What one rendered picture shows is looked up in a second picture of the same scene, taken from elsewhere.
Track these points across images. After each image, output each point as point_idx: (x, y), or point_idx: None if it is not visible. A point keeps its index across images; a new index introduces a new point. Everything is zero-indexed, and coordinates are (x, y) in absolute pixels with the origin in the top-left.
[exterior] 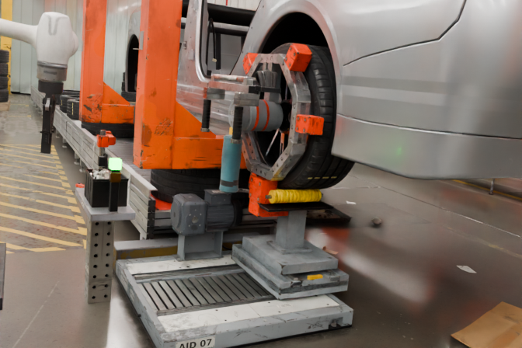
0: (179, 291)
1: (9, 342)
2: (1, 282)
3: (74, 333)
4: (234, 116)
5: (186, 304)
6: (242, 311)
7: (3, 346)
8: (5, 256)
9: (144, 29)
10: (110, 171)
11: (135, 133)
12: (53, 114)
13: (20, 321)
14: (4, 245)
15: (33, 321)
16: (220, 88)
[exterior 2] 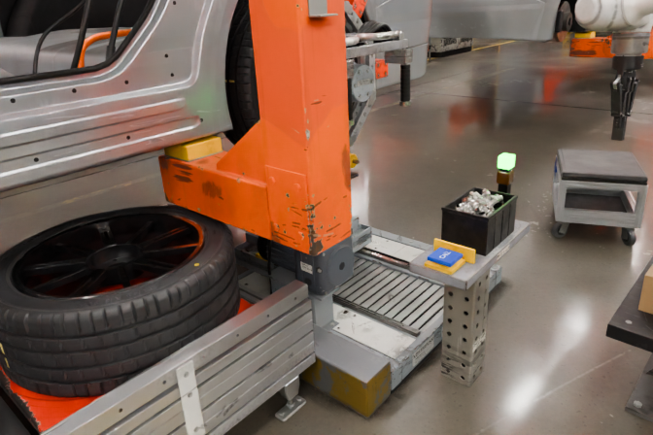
0: (406, 300)
1: (607, 368)
2: (646, 266)
3: (537, 342)
4: (410, 75)
5: (427, 285)
6: (409, 253)
7: (616, 368)
8: (624, 298)
9: None
10: (509, 172)
11: (320, 195)
12: (611, 98)
13: (578, 391)
14: (614, 317)
15: (564, 382)
16: (362, 54)
